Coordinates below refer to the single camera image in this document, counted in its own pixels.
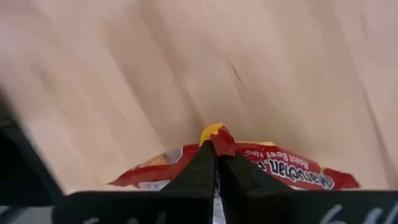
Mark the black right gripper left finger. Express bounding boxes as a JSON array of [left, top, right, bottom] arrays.
[[159, 139, 217, 194]]

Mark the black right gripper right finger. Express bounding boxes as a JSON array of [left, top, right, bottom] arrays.
[[218, 152, 295, 224]]

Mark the black aluminium table frame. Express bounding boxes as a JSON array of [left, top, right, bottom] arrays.
[[0, 89, 65, 207]]

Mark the red Maruchan ramen pack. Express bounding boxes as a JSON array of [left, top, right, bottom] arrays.
[[106, 122, 362, 224]]

